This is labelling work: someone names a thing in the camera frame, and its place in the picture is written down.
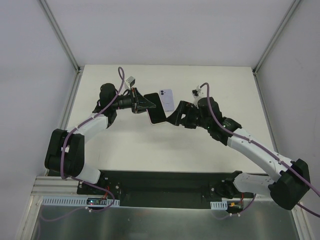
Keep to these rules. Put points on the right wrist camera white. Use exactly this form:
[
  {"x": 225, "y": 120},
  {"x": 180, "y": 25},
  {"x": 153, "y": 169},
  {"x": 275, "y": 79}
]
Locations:
[{"x": 197, "y": 92}]

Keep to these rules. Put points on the right white cable duct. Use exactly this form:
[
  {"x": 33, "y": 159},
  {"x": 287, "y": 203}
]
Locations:
[{"x": 219, "y": 205}]

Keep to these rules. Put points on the left aluminium frame post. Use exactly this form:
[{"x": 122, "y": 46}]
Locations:
[{"x": 59, "y": 34}]

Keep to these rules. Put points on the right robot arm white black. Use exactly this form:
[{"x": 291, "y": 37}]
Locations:
[{"x": 286, "y": 181}]

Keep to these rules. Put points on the white cable duct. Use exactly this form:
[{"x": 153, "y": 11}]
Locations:
[
  {"x": 219, "y": 205},
  {"x": 69, "y": 201}
]

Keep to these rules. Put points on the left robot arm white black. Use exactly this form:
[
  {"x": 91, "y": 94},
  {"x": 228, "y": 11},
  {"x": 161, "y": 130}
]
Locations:
[{"x": 66, "y": 150}]

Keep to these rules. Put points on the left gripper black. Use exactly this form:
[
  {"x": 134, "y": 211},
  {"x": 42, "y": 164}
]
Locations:
[{"x": 134, "y": 100}]

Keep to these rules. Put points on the aluminium frame post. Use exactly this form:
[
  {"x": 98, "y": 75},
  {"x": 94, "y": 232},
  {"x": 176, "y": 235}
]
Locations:
[
  {"x": 59, "y": 34},
  {"x": 277, "y": 34}
]

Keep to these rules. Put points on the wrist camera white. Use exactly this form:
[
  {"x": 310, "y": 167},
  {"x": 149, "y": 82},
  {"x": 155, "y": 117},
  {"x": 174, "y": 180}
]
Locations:
[
  {"x": 129, "y": 82},
  {"x": 197, "y": 92}
]

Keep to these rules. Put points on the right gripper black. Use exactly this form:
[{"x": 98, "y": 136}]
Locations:
[{"x": 187, "y": 116}]

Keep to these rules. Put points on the phone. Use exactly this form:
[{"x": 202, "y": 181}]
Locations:
[{"x": 156, "y": 114}]

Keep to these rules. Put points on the left white cable duct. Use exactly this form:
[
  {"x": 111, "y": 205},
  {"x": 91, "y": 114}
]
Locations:
[{"x": 69, "y": 201}]

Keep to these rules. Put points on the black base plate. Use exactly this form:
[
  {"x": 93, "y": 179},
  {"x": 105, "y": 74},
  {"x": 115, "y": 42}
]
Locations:
[{"x": 178, "y": 190}]

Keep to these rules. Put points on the right aluminium frame post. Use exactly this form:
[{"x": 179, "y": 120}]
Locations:
[{"x": 277, "y": 34}]

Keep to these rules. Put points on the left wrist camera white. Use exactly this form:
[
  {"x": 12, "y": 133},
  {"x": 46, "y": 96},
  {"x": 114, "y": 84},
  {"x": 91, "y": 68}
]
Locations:
[{"x": 129, "y": 82}]

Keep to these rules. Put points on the aluminium rail front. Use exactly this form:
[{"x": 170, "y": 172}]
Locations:
[{"x": 52, "y": 185}]

